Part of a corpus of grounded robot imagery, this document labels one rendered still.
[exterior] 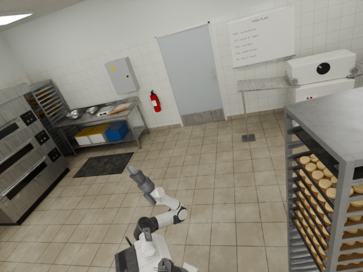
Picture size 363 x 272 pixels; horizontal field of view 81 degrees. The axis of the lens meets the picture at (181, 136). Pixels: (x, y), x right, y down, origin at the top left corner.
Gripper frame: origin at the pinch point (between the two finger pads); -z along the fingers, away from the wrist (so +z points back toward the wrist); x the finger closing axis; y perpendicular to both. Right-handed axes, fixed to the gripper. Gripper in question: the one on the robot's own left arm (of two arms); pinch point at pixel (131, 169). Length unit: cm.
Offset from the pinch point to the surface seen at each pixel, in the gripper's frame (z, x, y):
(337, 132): 24, 98, -38
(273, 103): 156, -109, -351
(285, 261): 182, -3, -51
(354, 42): 124, 32, -424
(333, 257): 74, 82, -14
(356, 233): 74, 90, -27
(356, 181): 38, 101, -25
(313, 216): 76, 69, -35
